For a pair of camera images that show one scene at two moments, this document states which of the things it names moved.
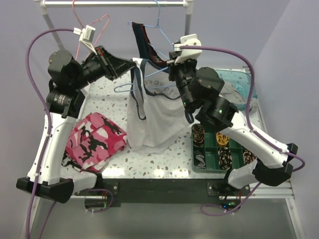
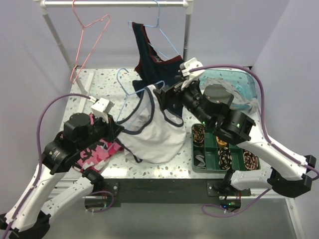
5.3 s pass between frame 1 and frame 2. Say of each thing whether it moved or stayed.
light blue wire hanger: moved
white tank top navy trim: moved
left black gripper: moved
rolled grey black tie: stayed
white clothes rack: stayed
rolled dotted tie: stayed
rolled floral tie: stayed
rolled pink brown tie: stayed
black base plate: stayed
